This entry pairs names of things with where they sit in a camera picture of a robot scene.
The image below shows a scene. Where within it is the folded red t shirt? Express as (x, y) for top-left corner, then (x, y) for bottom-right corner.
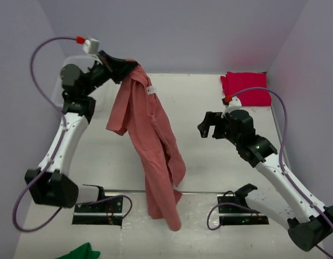
(220, 71), (272, 107)

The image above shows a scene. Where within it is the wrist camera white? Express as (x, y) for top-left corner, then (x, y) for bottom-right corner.
(76, 36), (99, 57)
(221, 95), (242, 118)

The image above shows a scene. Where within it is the salmon pink t shirt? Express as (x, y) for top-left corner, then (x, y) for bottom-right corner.
(106, 65), (186, 231)

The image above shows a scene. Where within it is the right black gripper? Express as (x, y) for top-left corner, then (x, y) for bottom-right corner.
(197, 111), (241, 146)

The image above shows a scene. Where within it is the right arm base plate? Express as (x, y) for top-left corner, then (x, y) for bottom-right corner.
(217, 192), (269, 226)

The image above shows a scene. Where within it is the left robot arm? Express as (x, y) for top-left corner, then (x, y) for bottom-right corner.
(25, 51), (138, 212)

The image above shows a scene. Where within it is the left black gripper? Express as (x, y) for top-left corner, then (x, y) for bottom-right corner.
(83, 50), (138, 96)

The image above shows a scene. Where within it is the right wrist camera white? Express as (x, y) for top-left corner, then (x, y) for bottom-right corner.
(221, 95), (242, 118)

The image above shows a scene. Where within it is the green cloth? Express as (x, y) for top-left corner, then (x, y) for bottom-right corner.
(57, 242), (101, 259)

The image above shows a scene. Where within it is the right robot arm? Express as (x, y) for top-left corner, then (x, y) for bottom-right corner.
(197, 110), (333, 251)

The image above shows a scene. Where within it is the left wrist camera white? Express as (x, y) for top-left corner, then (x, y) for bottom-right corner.
(76, 36), (99, 57)

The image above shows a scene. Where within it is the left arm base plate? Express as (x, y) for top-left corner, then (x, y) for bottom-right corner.
(72, 197), (124, 227)

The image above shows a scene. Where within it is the white plastic basket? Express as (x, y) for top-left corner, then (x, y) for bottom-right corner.
(51, 55), (106, 112)

